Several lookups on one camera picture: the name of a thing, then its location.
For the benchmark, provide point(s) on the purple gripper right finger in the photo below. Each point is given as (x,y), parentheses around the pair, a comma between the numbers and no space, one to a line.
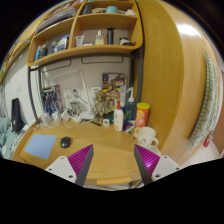
(153,167)

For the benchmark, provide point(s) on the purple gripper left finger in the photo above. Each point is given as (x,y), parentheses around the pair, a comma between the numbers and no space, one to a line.
(75,167)

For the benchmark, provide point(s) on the black computer mouse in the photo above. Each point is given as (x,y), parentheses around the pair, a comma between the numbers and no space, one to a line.
(65,142)

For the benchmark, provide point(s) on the blue mouse pad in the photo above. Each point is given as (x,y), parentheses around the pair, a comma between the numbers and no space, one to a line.
(40,145)

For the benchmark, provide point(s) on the white mug with print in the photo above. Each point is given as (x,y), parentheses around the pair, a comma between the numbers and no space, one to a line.
(147,137)

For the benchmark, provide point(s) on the white power adapter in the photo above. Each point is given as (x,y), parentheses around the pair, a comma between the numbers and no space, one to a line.
(65,115)

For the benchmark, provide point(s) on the small white cube clock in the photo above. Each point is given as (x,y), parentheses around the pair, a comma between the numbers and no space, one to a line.
(106,122)

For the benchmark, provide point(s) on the yellow chips canister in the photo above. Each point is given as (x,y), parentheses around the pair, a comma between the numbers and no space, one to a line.
(141,118)

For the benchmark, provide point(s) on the white desk lamp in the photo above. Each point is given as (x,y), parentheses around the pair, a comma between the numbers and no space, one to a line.
(73,91)

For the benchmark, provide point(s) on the white glue bottle red cap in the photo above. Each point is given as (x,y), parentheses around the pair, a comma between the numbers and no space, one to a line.
(118,117)

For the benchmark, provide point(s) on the blue squeeze bottle white nozzle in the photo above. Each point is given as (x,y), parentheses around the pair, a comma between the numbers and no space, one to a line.
(130,105)

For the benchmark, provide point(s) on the black bag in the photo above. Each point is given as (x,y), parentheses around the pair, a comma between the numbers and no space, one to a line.
(16,120)

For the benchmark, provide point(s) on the colourful model kit box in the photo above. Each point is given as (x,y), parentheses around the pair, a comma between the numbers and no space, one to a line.
(51,99)

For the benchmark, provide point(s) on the black thermos bottle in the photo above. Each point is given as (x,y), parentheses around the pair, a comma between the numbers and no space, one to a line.
(110,35)

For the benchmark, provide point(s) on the teal bowl on shelf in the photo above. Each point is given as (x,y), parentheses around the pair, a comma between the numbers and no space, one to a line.
(111,9)

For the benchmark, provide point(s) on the wooden wall shelf unit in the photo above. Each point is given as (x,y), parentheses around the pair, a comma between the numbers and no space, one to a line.
(85,32)

